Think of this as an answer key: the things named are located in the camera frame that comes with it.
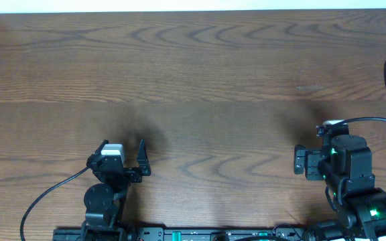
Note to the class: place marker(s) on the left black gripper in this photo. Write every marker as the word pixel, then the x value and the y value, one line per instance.
pixel 136 177

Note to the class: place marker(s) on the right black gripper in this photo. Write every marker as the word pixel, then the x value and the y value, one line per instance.
pixel 313 158

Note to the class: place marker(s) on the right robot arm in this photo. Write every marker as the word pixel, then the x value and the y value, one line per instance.
pixel 345 164

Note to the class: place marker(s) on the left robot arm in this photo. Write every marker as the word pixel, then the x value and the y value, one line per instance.
pixel 105 201

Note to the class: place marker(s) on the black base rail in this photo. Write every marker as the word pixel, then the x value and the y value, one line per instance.
pixel 167 234

